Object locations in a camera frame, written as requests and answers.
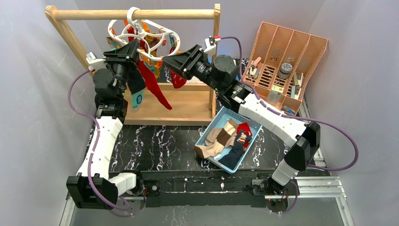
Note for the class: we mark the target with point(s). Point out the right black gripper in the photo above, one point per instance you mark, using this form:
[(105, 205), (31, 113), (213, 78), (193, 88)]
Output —
[(189, 61)]

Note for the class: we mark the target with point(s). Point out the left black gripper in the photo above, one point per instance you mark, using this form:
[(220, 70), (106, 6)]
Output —
[(117, 59)]

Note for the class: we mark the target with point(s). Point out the white sock hanger with clips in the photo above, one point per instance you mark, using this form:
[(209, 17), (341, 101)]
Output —
[(150, 33)]

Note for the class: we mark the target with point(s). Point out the brown striped sock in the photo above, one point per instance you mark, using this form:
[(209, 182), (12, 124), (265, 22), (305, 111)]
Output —
[(217, 140)]

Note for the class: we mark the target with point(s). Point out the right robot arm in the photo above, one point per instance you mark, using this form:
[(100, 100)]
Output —
[(302, 138)]

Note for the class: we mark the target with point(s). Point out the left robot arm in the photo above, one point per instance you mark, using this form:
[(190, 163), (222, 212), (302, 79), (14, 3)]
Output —
[(92, 187)]

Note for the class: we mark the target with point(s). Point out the white board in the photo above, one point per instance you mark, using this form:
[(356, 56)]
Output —
[(193, 78)]

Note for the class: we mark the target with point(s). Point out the red santa hanging sock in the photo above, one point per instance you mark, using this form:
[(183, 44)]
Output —
[(177, 81)]

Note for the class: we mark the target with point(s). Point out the navy hanging sock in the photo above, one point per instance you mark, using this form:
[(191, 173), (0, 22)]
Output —
[(135, 81)]

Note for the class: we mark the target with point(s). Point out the long red hanging sock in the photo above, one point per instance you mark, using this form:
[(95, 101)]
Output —
[(152, 85)]

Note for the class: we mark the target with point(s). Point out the wooden clothes rack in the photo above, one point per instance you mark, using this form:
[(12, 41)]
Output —
[(194, 105)]

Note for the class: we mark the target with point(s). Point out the teal hanging sock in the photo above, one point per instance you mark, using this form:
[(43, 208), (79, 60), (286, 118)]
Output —
[(137, 99)]

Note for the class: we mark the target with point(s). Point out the light blue plastic basket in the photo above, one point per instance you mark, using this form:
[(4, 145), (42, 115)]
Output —
[(218, 122)]

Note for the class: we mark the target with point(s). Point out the stapler in organizer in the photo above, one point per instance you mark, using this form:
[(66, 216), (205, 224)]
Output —
[(254, 68)]

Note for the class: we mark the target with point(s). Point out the pink desk file organizer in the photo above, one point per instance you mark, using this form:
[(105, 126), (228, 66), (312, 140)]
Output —
[(277, 45)]

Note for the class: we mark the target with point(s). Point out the white small box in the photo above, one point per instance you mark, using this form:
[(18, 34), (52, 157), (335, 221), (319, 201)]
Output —
[(275, 94)]

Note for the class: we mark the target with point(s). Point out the grey round tin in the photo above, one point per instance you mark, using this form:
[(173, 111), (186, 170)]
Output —
[(285, 70)]

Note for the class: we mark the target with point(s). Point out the navy sock in basket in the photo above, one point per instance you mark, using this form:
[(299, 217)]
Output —
[(240, 144)]

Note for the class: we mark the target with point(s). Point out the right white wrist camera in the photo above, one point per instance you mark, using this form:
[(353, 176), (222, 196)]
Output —
[(211, 45)]

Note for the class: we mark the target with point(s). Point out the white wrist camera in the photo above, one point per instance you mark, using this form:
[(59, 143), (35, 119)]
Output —
[(211, 45), (94, 63)]

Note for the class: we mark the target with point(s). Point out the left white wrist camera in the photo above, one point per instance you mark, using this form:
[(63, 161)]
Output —
[(94, 63)]

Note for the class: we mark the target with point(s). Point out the metal base rail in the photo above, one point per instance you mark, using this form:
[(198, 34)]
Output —
[(223, 201)]

